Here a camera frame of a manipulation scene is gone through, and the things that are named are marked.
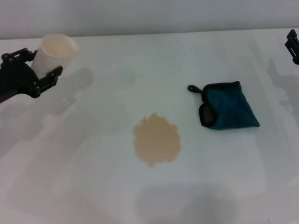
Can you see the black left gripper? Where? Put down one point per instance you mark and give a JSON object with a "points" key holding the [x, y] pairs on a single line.
{"points": [[14, 79]]}

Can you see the blue rag with black trim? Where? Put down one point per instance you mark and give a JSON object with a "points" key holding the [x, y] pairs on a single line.
{"points": [[227, 108]]}

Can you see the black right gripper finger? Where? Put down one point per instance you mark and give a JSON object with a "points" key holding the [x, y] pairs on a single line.
{"points": [[294, 34], [293, 50]]}

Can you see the brown water stain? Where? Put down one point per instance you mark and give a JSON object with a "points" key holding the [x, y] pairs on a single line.
{"points": [[157, 140]]}

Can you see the white paper cup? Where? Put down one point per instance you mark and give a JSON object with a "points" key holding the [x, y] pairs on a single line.
{"points": [[54, 57]]}

